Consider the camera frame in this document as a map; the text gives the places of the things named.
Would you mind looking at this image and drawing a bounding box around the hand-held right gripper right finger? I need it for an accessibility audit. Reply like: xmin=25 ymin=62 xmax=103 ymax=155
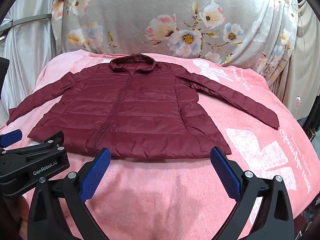
xmin=210 ymin=147 xmax=295 ymax=240

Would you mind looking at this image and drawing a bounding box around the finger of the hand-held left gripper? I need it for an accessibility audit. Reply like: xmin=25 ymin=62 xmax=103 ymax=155
xmin=0 ymin=129 xmax=22 ymax=148
xmin=0 ymin=130 xmax=66 ymax=158

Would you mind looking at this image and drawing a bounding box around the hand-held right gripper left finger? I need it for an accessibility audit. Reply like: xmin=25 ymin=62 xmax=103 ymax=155
xmin=27 ymin=148 xmax=112 ymax=240

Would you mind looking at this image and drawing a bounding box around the maroon puffer jacket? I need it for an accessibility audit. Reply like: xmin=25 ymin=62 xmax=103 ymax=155
xmin=6 ymin=54 xmax=280 ymax=160

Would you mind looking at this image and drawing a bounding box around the pink printed blanket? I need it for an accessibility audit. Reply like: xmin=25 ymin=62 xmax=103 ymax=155
xmin=0 ymin=49 xmax=320 ymax=240

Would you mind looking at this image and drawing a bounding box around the grey satin cloth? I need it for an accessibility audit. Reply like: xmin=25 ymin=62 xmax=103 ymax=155
xmin=0 ymin=0 xmax=65 ymax=124

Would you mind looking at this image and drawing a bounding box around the grey metal bar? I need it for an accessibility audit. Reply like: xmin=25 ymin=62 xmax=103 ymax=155
xmin=6 ymin=14 xmax=52 ymax=29

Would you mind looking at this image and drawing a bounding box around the grey floral bedsheet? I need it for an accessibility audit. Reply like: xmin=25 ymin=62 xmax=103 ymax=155
xmin=51 ymin=0 xmax=302 ymax=105

